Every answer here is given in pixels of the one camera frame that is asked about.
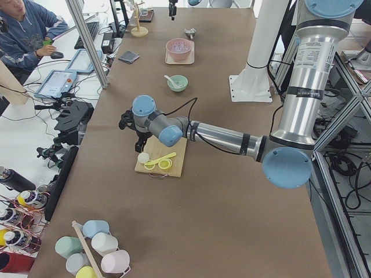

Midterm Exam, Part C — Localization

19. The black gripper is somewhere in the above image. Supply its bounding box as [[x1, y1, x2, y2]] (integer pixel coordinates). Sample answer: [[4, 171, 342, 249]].
[[169, 0, 177, 21], [134, 130, 151, 153]]

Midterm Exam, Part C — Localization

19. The white ceramic spoon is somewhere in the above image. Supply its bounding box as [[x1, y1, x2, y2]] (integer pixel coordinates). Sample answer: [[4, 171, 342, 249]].
[[163, 75, 180, 89]]

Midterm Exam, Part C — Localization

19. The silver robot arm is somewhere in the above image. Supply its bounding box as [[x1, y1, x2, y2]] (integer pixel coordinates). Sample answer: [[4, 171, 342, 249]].
[[130, 1, 362, 188], [168, 0, 234, 21]]

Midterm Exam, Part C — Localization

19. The metal ice scoop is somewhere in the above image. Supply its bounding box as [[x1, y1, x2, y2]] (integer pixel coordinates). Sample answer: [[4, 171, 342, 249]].
[[184, 28, 197, 40]]

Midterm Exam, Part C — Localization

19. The pink bowl of ice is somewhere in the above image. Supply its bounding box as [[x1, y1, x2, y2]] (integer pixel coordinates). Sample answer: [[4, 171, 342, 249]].
[[166, 38, 194, 61]]

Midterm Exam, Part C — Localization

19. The mint green bowl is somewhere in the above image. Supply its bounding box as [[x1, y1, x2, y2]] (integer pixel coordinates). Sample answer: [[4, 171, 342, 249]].
[[167, 75, 188, 92]]

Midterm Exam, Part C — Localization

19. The white onion half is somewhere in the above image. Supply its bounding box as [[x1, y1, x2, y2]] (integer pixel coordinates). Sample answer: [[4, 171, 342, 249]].
[[137, 152, 150, 164]]

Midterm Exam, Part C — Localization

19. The bamboo cutting board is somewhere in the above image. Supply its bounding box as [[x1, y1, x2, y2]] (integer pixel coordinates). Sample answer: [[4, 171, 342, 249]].
[[134, 137, 187, 178]]

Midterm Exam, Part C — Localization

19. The lemon slice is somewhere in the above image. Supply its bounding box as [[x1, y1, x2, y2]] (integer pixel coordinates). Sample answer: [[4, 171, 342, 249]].
[[143, 163, 157, 171], [158, 158, 173, 170]]

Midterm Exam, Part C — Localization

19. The wooden mug tree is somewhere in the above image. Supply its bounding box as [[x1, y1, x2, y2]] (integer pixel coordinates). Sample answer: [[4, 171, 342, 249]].
[[129, 1, 148, 38]]

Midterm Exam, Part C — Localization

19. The cream plastic tray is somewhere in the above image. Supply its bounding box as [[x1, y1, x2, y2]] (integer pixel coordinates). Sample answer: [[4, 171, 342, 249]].
[[165, 43, 195, 65]]

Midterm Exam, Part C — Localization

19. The grey folded cloth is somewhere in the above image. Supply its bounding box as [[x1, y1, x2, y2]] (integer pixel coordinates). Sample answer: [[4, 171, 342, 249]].
[[118, 50, 140, 64]]

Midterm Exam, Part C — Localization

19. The black keyboard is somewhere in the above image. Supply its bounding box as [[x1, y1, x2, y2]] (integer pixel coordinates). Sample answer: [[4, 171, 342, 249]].
[[73, 21, 100, 50]]

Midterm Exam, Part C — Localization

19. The blue plastic cup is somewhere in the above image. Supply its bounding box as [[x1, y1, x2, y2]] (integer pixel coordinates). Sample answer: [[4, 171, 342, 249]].
[[82, 220, 110, 239]]

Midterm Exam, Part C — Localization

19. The upper teach pendant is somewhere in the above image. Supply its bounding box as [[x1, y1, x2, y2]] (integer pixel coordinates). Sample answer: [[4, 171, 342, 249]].
[[34, 69, 77, 98]]

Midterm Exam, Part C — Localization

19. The white plastic cup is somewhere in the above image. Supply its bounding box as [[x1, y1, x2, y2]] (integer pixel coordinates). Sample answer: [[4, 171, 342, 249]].
[[91, 232, 118, 257]]

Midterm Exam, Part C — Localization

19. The pink plastic cup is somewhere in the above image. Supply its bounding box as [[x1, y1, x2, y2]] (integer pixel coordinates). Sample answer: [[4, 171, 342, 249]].
[[101, 250, 130, 273]]

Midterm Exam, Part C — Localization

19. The yellow sauce bottle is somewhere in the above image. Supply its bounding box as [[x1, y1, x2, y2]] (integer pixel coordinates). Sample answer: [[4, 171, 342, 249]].
[[19, 191, 48, 209]]

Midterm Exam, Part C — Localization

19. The black computer mouse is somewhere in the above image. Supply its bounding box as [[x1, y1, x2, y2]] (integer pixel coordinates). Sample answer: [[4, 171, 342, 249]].
[[50, 52, 64, 60]]

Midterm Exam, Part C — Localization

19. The green plastic cup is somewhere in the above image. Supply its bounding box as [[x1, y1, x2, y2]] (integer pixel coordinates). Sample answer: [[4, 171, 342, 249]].
[[54, 236, 83, 259]]

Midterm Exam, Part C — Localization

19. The grey plastic cup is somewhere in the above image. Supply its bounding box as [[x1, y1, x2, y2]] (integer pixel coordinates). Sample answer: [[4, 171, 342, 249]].
[[66, 253, 90, 275]]

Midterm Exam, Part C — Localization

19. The yellow plastic cup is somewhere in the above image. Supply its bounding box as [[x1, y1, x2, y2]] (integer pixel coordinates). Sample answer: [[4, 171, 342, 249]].
[[75, 266, 97, 278]]

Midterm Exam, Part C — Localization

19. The seated person in hoodie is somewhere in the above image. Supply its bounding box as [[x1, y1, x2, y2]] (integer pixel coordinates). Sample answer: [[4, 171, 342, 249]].
[[1, 0, 68, 84]]

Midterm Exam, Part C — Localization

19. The black camera cable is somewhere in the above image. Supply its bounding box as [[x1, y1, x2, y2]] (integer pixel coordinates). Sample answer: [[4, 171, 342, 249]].
[[165, 97, 199, 128]]

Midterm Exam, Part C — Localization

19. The aluminium frame post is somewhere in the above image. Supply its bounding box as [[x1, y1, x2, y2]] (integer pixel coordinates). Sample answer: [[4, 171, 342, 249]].
[[66, 0, 108, 89]]

